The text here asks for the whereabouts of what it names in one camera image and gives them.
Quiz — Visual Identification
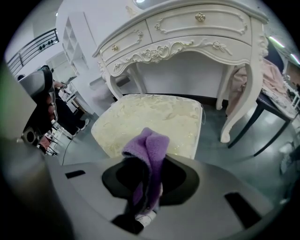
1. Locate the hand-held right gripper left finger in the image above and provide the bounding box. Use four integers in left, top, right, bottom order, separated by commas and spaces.
50, 157, 144, 235

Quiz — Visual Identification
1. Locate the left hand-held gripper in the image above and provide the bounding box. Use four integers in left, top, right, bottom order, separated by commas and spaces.
17, 69, 56, 147

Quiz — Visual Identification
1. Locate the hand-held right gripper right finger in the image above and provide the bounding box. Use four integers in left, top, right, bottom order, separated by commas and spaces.
158, 154, 276, 233

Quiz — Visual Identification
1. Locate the purple fleece cloth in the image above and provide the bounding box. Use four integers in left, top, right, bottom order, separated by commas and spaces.
121, 127, 171, 218

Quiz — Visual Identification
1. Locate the cream upholstered stool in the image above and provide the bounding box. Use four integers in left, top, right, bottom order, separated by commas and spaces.
90, 93, 203, 160

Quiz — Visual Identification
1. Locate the white carved dressing table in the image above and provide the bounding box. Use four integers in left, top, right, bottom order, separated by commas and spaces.
92, 0, 270, 143

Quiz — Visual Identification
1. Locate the person's left hand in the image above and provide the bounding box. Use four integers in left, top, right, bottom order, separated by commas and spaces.
45, 90, 57, 125

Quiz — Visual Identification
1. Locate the black balcony railing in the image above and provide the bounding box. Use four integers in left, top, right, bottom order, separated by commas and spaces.
6, 28, 58, 74

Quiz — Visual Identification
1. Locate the white open bookshelf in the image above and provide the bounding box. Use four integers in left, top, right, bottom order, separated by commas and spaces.
61, 11, 97, 77

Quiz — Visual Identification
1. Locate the person's white shoe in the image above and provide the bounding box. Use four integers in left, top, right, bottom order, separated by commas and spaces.
135, 209, 158, 227

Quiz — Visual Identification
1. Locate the black chair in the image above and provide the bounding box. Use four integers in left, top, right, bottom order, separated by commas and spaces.
227, 93, 295, 157

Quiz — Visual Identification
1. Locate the floral round chair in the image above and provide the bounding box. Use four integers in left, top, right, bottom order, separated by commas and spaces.
259, 86, 300, 119

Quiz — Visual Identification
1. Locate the pink cloth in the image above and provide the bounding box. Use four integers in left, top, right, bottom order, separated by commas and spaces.
226, 58, 289, 118

